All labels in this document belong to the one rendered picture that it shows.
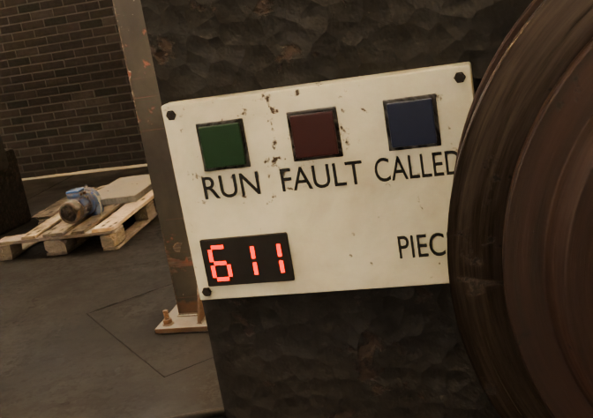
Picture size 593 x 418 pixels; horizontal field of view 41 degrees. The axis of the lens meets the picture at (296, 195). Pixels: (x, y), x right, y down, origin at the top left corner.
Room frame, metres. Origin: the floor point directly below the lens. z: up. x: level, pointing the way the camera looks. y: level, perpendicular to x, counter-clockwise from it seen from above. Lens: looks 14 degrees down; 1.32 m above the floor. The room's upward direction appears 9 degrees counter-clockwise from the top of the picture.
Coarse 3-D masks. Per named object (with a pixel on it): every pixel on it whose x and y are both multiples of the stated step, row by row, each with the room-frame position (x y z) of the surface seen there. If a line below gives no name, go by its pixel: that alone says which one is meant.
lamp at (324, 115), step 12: (300, 120) 0.65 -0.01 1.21; (312, 120) 0.65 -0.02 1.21; (324, 120) 0.64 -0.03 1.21; (300, 132) 0.65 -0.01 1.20; (312, 132) 0.65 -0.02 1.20; (324, 132) 0.65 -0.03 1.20; (300, 144) 0.65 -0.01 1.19; (312, 144) 0.65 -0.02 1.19; (324, 144) 0.65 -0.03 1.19; (336, 144) 0.64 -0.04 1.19; (300, 156) 0.65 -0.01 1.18; (312, 156) 0.65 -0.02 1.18
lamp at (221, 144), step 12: (204, 132) 0.67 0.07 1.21; (216, 132) 0.67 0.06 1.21; (228, 132) 0.67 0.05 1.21; (240, 132) 0.67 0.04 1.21; (204, 144) 0.67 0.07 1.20; (216, 144) 0.67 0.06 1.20; (228, 144) 0.67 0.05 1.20; (240, 144) 0.66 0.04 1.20; (204, 156) 0.67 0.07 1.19; (216, 156) 0.67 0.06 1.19; (228, 156) 0.67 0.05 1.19; (240, 156) 0.66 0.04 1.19
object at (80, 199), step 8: (72, 192) 4.85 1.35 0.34; (80, 192) 4.87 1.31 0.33; (88, 192) 4.89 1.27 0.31; (96, 192) 5.04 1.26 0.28; (72, 200) 4.80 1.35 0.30; (80, 200) 4.84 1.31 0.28; (88, 200) 4.93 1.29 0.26; (96, 200) 4.97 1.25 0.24; (64, 208) 4.79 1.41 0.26; (72, 208) 4.76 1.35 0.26; (80, 208) 4.78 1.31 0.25; (88, 208) 4.90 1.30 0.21; (96, 208) 4.98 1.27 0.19; (64, 216) 4.83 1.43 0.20; (72, 216) 4.80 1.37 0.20; (80, 216) 4.78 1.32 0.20
